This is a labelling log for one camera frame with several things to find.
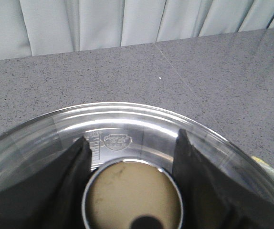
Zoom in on glass pot lid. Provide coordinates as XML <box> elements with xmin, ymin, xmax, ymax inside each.
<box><xmin>0</xmin><ymin>102</ymin><xmax>274</xmax><ymax>229</ymax></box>

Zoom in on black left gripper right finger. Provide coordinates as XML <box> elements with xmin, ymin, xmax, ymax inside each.
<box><xmin>172</xmin><ymin>129</ymin><xmax>274</xmax><ymax>229</ymax></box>

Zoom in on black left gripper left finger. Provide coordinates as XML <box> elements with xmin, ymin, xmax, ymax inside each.
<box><xmin>0</xmin><ymin>137</ymin><xmax>92</xmax><ymax>229</ymax></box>

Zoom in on white curtain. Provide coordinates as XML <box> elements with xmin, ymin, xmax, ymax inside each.
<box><xmin>0</xmin><ymin>0</ymin><xmax>274</xmax><ymax>60</ymax></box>

